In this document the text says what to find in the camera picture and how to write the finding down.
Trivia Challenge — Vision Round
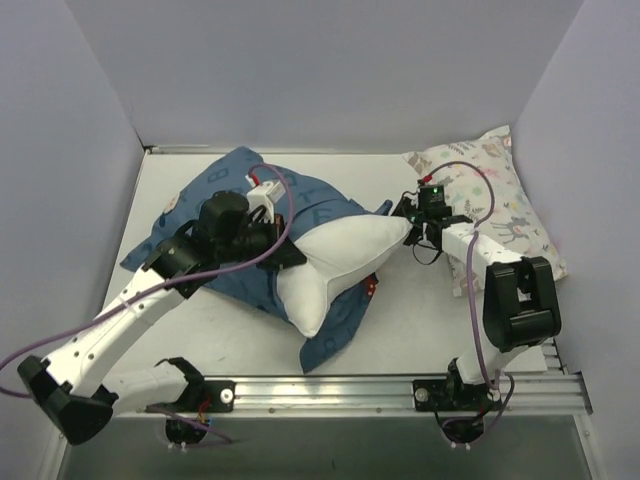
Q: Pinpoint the blue letter-print pillowcase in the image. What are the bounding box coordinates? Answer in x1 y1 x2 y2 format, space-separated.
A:
121 147 408 373

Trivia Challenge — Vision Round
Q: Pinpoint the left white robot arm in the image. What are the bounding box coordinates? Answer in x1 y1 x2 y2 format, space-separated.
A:
17 184 306 445

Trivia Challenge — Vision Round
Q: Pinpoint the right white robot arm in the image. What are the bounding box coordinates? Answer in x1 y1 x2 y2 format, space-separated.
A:
395 180 562 410

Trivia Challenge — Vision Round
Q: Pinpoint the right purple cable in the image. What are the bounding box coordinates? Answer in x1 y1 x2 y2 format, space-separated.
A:
422 160 516 446

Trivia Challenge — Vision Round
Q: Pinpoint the floral deer-print pillow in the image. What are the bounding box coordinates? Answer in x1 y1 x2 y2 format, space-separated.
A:
402 125 568 281

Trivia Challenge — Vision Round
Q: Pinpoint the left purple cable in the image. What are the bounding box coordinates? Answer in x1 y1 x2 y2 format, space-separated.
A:
0 163 294 399

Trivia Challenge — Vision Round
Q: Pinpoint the rear aluminium rail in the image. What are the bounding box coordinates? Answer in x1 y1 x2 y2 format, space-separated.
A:
146 145 211 155

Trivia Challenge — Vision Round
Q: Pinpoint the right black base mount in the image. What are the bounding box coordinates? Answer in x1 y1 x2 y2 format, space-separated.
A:
412 379 478 412

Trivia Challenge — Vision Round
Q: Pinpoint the front aluminium rail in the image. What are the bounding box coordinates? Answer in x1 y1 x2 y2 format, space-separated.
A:
114 375 594 416

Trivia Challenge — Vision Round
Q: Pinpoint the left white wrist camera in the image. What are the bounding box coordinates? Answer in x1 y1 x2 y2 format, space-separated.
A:
246 180 286 211

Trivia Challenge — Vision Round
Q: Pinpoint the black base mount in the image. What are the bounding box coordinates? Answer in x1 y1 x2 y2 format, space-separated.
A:
412 379 478 412
198 380 236 414

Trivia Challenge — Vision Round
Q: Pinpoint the white pillow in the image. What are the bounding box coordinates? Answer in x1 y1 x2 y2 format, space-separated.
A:
276 214 412 338

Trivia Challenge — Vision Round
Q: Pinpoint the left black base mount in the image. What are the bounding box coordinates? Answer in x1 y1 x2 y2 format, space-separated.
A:
198 380 236 414

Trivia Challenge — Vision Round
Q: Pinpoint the purple cable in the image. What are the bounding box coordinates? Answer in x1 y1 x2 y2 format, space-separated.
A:
0 163 294 399
422 160 516 446

